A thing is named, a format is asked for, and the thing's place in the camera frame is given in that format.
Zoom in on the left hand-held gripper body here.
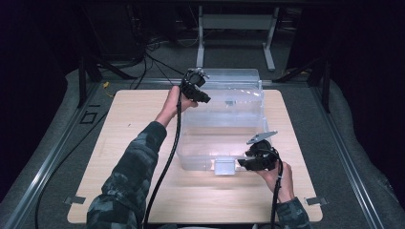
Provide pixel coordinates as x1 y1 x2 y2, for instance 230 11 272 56
179 67 211 100

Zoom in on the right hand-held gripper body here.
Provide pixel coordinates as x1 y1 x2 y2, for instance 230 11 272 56
245 130 282 172

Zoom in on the clear plastic tiered storage box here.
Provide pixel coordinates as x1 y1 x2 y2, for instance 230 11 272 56
175 68 272 177

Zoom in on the person's left hand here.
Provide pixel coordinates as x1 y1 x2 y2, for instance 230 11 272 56
154 85 199 129

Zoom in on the person's right hand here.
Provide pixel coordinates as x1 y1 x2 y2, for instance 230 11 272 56
253 159 296 204

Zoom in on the grey tape strip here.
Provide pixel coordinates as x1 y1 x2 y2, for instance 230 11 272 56
304 196 330 206
63 195 87 206

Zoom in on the black stand leg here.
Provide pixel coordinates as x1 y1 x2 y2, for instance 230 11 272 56
274 56 332 115
76 52 137 110

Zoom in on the aluminium rail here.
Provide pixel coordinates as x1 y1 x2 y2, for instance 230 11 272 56
104 77 275 88
4 81 103 229
309 85 386 229

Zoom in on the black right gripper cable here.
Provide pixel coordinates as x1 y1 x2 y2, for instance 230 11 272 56
269 149 285 229

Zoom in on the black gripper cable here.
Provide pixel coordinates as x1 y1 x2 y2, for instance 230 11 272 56
142 91 184 229
269 149 285 229

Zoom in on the bundle of black cables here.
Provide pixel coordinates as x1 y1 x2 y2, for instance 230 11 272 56
127 6 208 91

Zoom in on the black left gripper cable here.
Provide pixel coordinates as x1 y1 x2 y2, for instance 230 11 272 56
142 91 184 229

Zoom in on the grey metal table frame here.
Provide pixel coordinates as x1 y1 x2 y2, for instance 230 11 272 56
195 5 281 72

